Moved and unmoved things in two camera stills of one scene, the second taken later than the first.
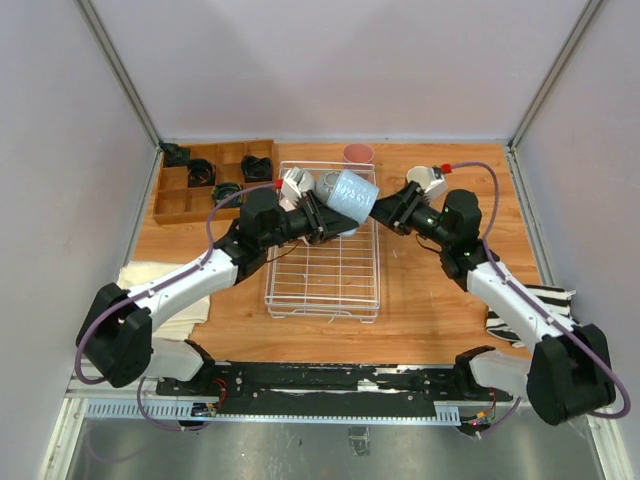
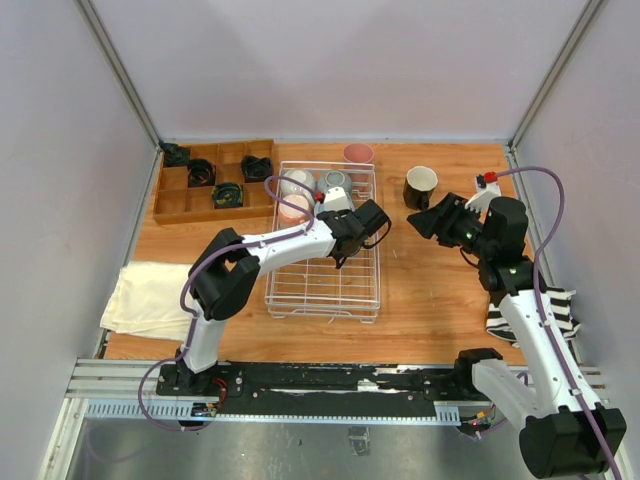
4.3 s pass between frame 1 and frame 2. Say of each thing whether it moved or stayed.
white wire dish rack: stayed
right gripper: moved
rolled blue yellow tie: stayed
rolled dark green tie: stayed
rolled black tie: stayed
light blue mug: moved
